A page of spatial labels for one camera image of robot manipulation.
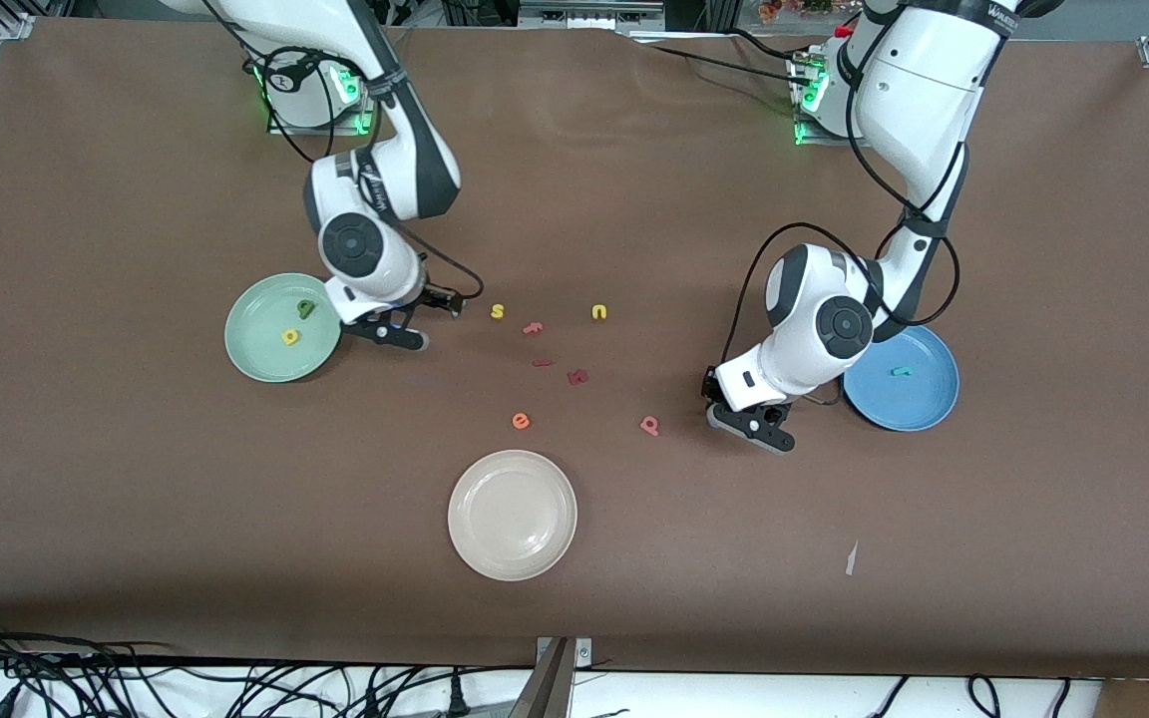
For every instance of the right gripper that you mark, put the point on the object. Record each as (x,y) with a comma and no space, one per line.
(432,296)

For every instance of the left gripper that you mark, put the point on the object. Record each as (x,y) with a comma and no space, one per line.
(710,388)

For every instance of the green letter b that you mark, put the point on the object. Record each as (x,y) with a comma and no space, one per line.
(305,310)

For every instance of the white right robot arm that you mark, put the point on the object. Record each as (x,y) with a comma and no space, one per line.
(355,244)

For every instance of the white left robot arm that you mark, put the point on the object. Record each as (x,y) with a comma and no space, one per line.
(919,90)

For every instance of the pink letter q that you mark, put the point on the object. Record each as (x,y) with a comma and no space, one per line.
(654,431)

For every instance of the light green plate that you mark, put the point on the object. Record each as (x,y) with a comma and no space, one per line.
(265,349)

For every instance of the blue plate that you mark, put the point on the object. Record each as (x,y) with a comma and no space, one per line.
(909,394)

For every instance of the small white paper scrap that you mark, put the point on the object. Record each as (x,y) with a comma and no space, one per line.
(851,560)

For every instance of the off-white plate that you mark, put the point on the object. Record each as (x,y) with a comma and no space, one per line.
(513,516)

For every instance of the grey metal equipment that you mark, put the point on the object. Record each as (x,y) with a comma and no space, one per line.
(589,12)

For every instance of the metal table bracket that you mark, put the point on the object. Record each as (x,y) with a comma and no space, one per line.
(560,678)

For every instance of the aluminium frame rail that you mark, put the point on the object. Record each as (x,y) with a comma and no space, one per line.
(16,22)

